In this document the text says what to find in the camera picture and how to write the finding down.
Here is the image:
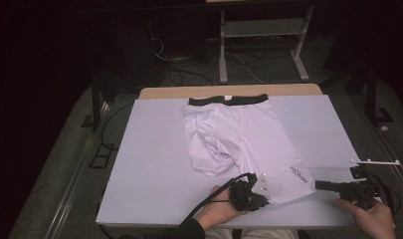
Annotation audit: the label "person's left hand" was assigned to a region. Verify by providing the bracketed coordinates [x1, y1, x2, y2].
[193, 184, 247, 231]

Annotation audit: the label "white metal frame stand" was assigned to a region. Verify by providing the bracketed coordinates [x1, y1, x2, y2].
[218, 4, 314, 84]

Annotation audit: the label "black rectangular floor frame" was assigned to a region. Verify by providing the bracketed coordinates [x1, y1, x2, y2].
[89, 142, 115, 169]

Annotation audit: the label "thick black gripper cable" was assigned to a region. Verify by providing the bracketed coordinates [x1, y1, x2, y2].
[177, 172, 257, 232]

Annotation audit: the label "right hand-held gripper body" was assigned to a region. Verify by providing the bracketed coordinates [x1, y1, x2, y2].
[337, 158, 402, 211]

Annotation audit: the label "white shorts with black waistband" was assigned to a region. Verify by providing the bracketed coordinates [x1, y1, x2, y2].
[183, 93, 317, 205]

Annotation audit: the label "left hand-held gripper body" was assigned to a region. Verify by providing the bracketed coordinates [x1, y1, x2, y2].
[228, 172, 272, 213]

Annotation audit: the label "tangle of floor cables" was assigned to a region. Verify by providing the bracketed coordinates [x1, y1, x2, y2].
[148, 36, 267, 88]

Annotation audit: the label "black metal stand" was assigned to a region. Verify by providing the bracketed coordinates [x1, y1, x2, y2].
[321, 61, 395, 125]

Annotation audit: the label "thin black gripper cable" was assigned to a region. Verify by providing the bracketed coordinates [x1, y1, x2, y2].
[366, 171, 402, 217]

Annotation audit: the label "person's right hand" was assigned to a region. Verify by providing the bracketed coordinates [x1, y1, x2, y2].
[334, 197, 398, 239]

